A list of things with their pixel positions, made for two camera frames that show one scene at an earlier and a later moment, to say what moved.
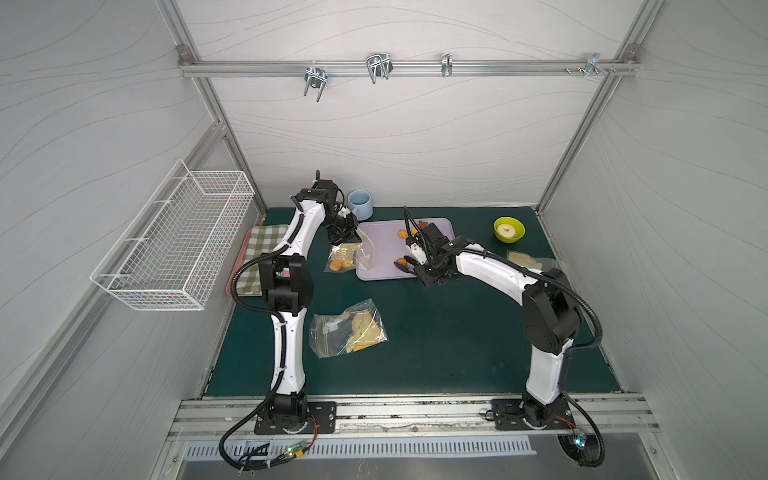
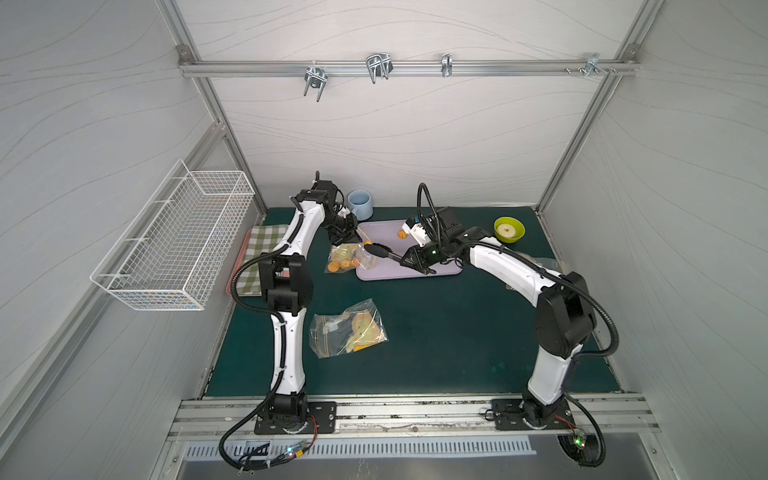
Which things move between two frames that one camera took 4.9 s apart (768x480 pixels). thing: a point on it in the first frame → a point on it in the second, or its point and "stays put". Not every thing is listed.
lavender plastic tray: (390, 242) stays put
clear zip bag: (536, 264) stays put
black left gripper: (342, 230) stays put
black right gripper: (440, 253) → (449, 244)
